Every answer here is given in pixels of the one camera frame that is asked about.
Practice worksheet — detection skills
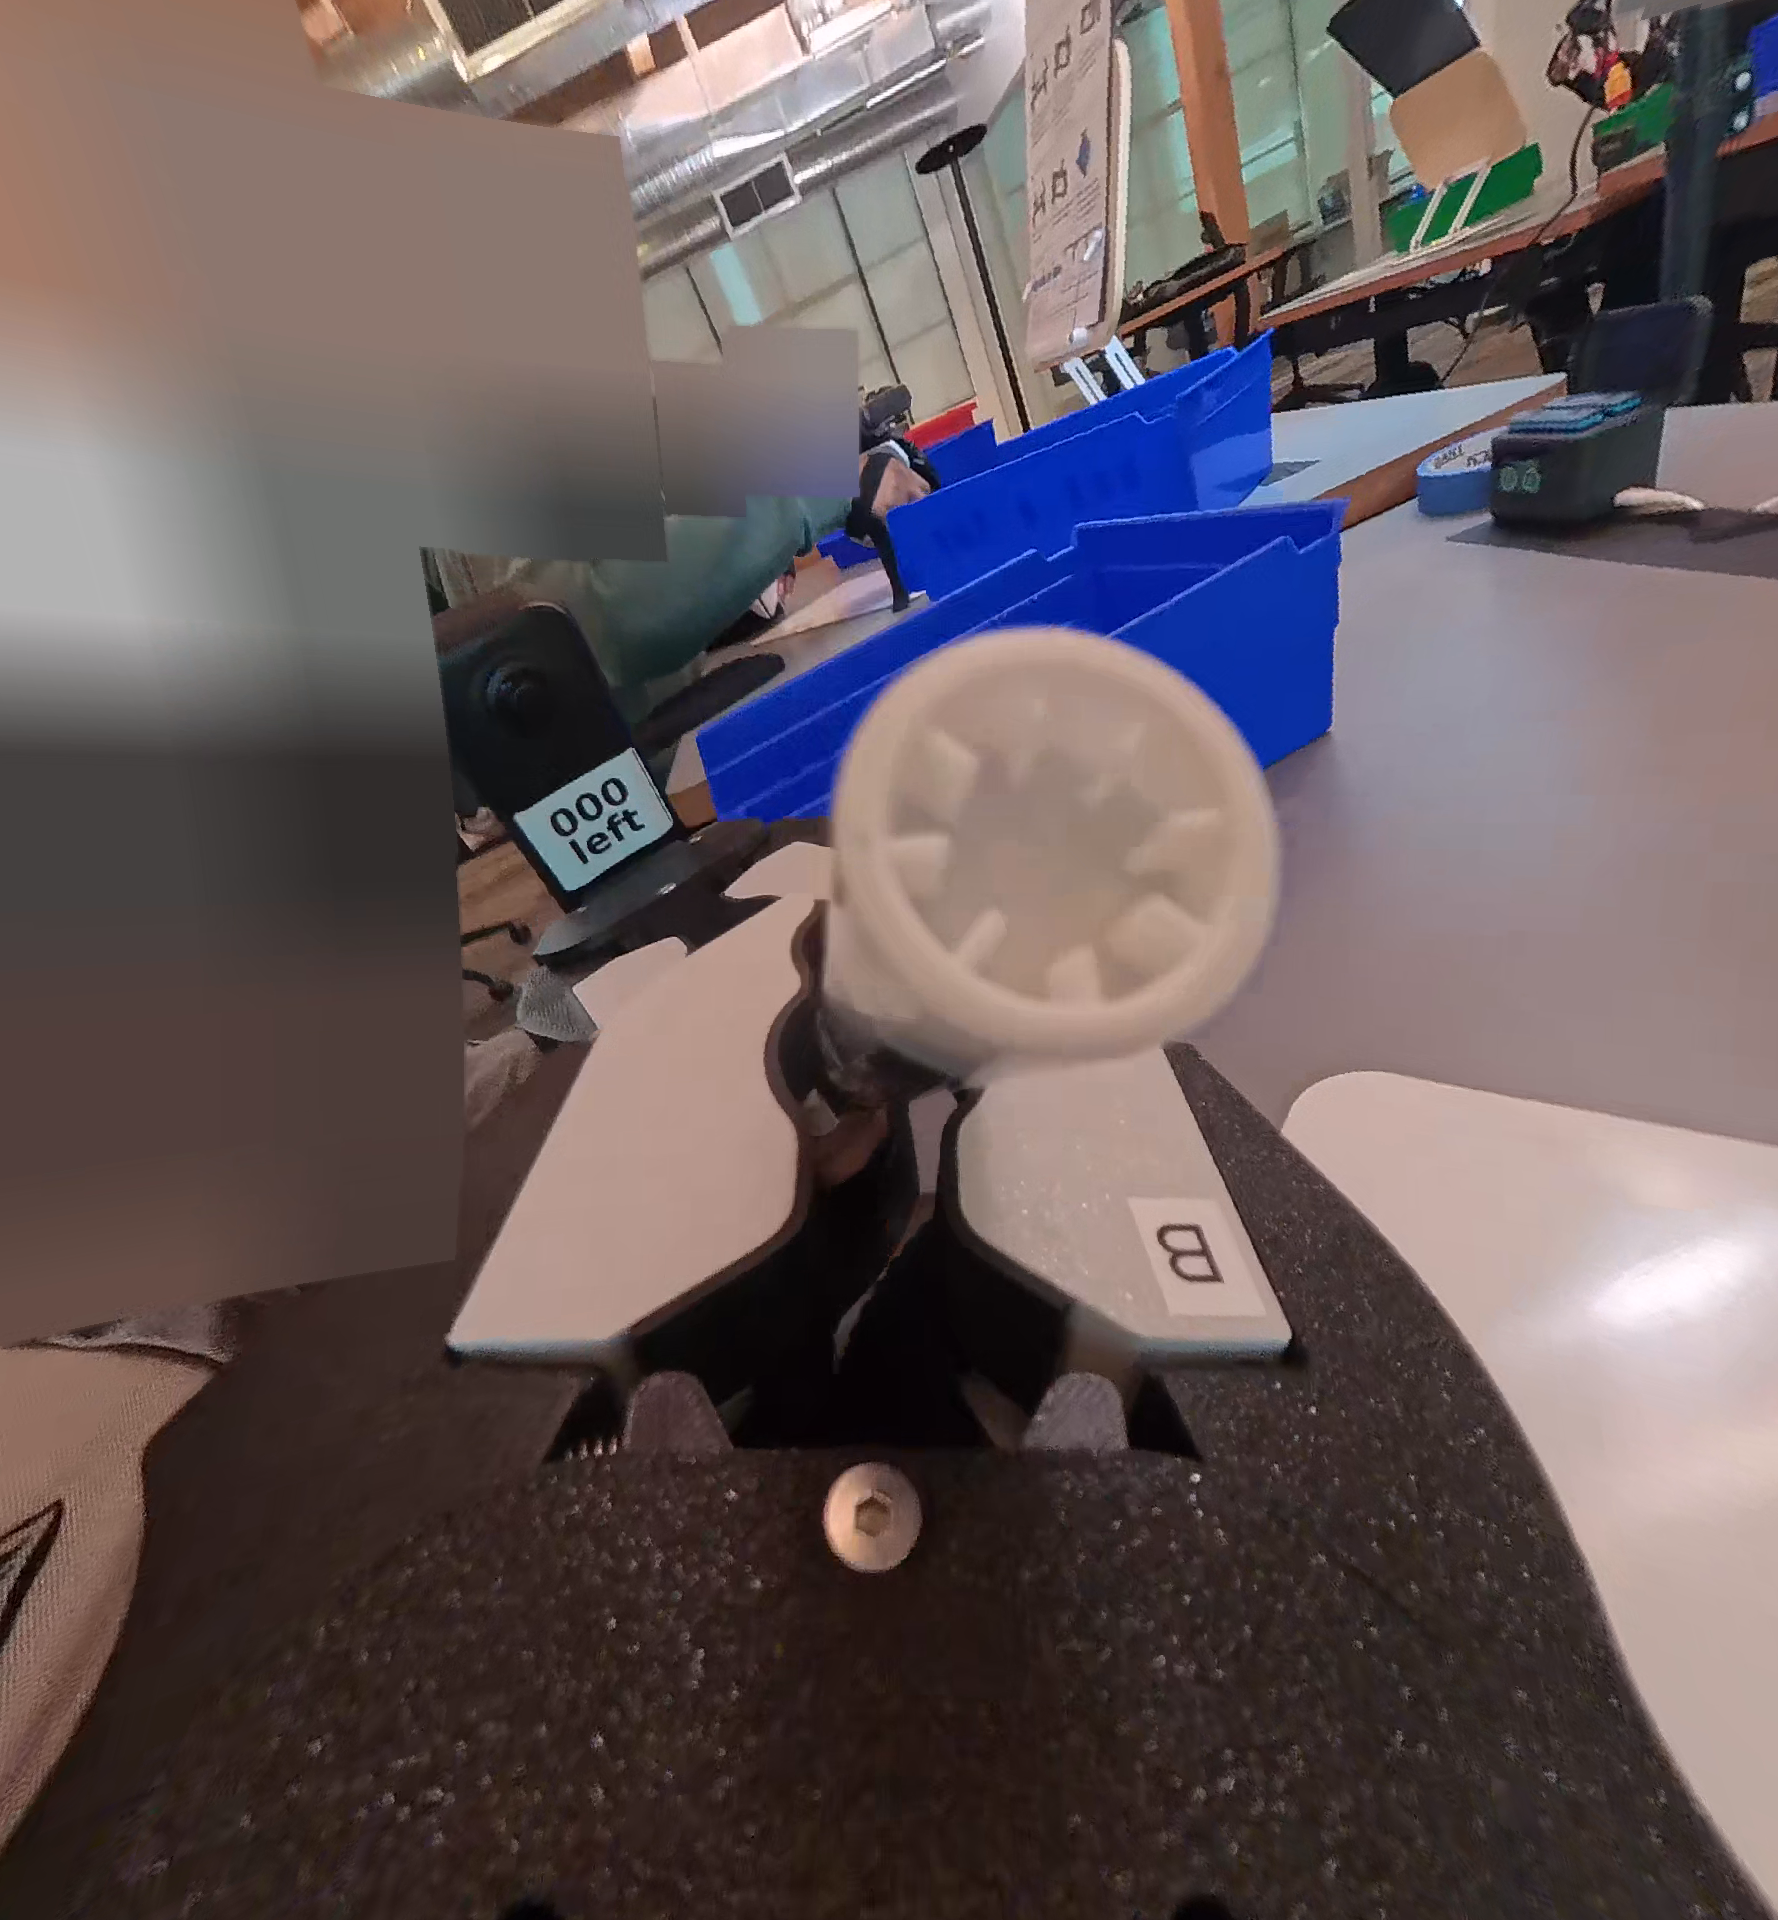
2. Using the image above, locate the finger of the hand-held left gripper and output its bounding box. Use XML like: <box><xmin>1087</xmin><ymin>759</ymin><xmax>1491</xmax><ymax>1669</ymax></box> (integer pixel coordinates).
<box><xmin>720</xmin><ymin>841</ymin><xmax>834</xmax><ymax>906</ymax></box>
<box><xmin>573</xmin><ymin>935</ymin><xmax>695</xmax><ymax>1040</ymax></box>

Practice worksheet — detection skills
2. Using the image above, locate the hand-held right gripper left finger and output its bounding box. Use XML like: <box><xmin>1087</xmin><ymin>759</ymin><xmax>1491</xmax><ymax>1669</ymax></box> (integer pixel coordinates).
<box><xmin>445</xmin><ymin>896</ymin><xmax>831</xmax><ymax>1369</ymax></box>

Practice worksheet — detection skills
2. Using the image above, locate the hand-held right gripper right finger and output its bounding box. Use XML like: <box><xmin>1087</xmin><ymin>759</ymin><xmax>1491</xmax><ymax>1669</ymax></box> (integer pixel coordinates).
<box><xmin>939</xmin><ymin>1043</ymin><xmax>1300</xmax><ymax>1365</ymax></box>

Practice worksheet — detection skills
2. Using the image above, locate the white plastic wheel part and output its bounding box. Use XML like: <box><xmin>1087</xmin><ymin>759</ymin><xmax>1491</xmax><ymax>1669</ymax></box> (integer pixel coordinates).
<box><xmin>819</xmin><ymin>627</ymin><xmax>1281</xmax><ymax>1087</ymax></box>

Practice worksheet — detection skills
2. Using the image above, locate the small white whiteboard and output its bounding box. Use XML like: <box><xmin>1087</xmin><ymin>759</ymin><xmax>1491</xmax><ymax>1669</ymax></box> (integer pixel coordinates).
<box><xmin>1281</xmin><ymin>1070</ymin><xmax>1778</xmax><ymax>1920</ymax></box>

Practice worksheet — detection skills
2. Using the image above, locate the black floor lamp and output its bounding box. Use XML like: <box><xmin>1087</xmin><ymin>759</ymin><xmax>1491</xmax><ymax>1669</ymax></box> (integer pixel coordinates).
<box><xmin>928</xmin><ymin>131</ymin><xmax>1036</xmax><ymax>435</ymax></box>

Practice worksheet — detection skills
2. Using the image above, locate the person's beige printed shirt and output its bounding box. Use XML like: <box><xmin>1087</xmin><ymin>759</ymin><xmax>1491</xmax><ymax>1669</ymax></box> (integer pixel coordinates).
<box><xmin>0</xmin><ymin>1296</ymin><xmax>245</xmax><ymax>1920</ymax></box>

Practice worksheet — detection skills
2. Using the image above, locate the poster sign stand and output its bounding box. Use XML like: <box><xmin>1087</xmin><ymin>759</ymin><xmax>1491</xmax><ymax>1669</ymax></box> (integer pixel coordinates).
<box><xmin>1019</xmin><ymin>0</ymin><xmax>1150</xmax><ymax>405</ymax></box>

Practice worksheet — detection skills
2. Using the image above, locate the blue tape roll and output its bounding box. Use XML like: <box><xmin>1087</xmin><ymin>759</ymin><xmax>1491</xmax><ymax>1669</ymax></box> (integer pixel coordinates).
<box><xmin>1413</xmin><ymin>439</ymin><xmax>1501</xmax><ymax>520</ymax></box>

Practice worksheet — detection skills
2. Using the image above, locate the dark battery charger case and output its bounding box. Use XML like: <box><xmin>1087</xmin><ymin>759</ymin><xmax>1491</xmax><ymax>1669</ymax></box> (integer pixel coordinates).
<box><xmin>1486</xmin><ymin>294</ymin><xmax>1719</xmax><ymax>530</ymax></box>

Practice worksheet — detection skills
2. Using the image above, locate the green plastic bin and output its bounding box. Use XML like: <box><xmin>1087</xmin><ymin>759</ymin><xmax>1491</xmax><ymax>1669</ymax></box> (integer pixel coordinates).
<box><xmin>1376</xmin><ymin>142</ymin><xmax>1547</xmax><ymax>254</ymax></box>

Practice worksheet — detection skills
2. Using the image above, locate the wooden sign stand back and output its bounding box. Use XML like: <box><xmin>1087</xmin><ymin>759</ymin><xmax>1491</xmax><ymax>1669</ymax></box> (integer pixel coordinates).
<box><xmin>1325</xmin><ymin>0</ymin><xmax>1528</xmax><ymax>251</ymax></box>

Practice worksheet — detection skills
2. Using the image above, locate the white cable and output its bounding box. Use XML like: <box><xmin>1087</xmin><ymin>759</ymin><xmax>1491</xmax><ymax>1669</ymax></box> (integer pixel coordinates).
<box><xmin>1612</xmin><ymin>481</ymin><xmax>1778</xmax><ymax>525</ymax></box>

